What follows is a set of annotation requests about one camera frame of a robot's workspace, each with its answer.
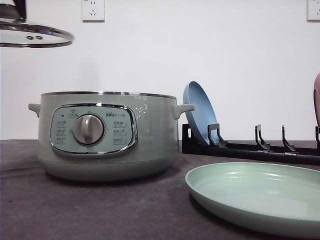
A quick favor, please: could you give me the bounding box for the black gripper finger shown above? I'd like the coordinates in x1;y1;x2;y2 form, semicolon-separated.
0;0;26;19

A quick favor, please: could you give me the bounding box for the glass steamer lid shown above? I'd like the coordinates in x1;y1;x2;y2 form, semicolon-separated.
0;18;74;48

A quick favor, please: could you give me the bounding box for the grey table mat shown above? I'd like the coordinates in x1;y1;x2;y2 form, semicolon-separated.
0;139;320;240

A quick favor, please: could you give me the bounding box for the white wall socket right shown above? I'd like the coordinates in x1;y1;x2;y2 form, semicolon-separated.
303;0;320;24

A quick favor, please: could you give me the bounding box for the white wall socket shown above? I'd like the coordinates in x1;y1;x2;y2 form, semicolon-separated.
303;0;320;24
81;0;105;24

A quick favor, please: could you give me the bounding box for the blue plate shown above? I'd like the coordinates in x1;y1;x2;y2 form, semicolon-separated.
183;80;218;145

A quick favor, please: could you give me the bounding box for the green plate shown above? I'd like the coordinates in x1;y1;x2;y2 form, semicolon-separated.
185;162;320;239

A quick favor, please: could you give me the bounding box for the pink plate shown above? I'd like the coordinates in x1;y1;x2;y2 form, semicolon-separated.
313;72;320;126

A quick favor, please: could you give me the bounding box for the white wall socket left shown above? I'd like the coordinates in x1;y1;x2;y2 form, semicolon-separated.
81;0;105;24

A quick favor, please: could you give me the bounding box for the black plate rack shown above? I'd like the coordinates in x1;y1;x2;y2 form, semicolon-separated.
182;123;320;165

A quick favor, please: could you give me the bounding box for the green electric steamer pot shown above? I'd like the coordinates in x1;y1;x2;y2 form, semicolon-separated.
28;91;195;182

